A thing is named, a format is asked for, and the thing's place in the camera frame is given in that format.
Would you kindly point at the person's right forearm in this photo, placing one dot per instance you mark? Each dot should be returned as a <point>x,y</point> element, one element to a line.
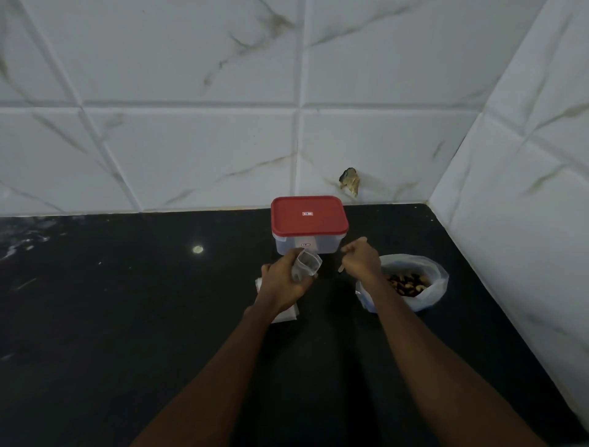
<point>437,368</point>

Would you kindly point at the stack of white pouches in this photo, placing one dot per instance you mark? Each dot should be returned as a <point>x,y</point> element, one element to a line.
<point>288,317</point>

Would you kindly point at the person's right hand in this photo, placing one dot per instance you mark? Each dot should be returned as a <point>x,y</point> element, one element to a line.
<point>364,261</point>

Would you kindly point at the person's left forearm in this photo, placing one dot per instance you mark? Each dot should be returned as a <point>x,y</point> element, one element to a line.
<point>216,382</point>

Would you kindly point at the person's right fingers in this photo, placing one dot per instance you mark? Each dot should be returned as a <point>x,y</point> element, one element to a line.
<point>349,257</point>

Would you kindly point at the person's left hand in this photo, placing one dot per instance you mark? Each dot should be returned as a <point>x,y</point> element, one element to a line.
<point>276,288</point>

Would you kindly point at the pile of mixed nuts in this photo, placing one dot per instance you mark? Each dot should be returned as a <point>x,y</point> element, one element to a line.
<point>407,284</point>

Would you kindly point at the small clear plastic pouch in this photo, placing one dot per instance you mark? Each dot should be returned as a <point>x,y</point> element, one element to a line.
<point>306,264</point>

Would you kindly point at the clear plastic container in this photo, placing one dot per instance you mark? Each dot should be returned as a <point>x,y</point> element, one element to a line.
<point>285,244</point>

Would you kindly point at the white plastic bag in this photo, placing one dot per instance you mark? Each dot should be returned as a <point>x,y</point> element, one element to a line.
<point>414,264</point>

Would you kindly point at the person's left thumb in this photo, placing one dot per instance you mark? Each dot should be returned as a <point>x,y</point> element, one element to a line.
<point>291,258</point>

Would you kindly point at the red container lid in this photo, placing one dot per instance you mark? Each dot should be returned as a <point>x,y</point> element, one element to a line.
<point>308,220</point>

